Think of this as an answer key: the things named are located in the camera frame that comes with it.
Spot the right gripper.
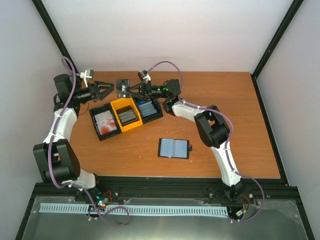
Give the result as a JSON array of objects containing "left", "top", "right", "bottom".
[{"left": 125, "top": 81, "right": 168, "bottom": 103}]

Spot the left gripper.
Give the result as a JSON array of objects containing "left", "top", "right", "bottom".
[{"left": 71, "top": 81, "right": 114, "bottom": 104}]

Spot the black VIP card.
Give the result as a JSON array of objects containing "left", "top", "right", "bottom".
[{"left": 115, "top": 78, "right": 131, "bottom": 99}]

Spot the black card holder wallet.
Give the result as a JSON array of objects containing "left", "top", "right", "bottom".
[{"left": 157, "top": 138, "right": 193, "bottom": 159}]

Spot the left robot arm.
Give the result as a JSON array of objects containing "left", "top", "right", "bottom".
[{"left": 32, "top": 74, "right": 114, "bottom": 202}]

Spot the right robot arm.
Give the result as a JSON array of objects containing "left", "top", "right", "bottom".
[{"left": 117, "top": 79, "right": 244, "bottom": 202}]

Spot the blue card stack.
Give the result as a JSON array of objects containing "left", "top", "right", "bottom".
[{"left": 137, "top": 99, "right": 158, "bottom": 118}]

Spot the left black card bin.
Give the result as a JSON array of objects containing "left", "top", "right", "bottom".
[{"left": 89, "top": 103, "right": 122, "bottom": 141}]

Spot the black card bin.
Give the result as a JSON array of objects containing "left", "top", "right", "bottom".
[
  {"left": 89, "top": 103, "right": 122, "bottom": 141},
  {"left": 133, "top": 97, "right": 164, "bottom": 124}
]

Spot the right black card bin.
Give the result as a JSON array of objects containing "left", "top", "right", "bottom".
[{"left": 133, "top": 97, "right": 164, "bottom": 124}]

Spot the yellow card bin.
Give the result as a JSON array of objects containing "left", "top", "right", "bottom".
[{"left": 110, "top": 97, "right": 143, "bottom": 133}]

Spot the dark grey card stack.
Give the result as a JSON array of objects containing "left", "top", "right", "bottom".
[{"left": 116, "top": 105, "right": 138, "bottom": 126}]

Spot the red white card stack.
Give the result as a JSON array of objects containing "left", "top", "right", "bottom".
[{"left": 94, "top": 110, "right": 117, "bottom": 135}]

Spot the small electronics board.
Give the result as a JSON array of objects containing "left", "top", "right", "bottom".
[{"left": 96, "top": 190, "right": 113, "bottom": 207}]

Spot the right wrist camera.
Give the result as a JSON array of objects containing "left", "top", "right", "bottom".
[{"left": 138, "top": 70, "right": 151, "bottom": 83}]

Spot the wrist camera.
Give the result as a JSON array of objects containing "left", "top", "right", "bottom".
[
  {"left": 79, "top": 68, "right": 94, "bottom": 87},
  {"left": 138, "top": 70, "right": 151, "bottom": 83}
]

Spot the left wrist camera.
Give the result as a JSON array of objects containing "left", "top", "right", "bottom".
[{"left": 79, "top": 68, "right": 94, "bottom": 87}]

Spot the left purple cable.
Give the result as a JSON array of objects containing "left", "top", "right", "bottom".
[{"left": 48, "top": 56, "right": 131, "bottom": 227}]

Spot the purple cable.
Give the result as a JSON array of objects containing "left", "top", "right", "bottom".
[
  {"left": 147, "top": 60, "right": 266, "bottom": 223},
  {"left": 48, "top": 56, "right": 131, "bottom": 227}
]

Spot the left black frame post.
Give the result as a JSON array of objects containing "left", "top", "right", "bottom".
[{"left": 31, "top": 0, "right": 79, "bottom": 74}]

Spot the black frame post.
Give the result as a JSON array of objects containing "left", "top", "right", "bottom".
[
  {"left": 31, "top": 0, "right": 79, "bottom": 74},
  {"left": 251, "top": 0, "right": 305, "bottom": 78}
]

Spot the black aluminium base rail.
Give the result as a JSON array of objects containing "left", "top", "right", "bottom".
[{"left": 32, "top": 174, "right": 301, "bottom": 208}]

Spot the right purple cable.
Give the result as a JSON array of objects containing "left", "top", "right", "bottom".
[{"left": 147, "top": 60, "right": 266, "bottom": 223}]

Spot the right black frame post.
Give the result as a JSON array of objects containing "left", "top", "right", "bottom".
[{"left": 251, "top": 0, "right": 305, "bottom": 78}]

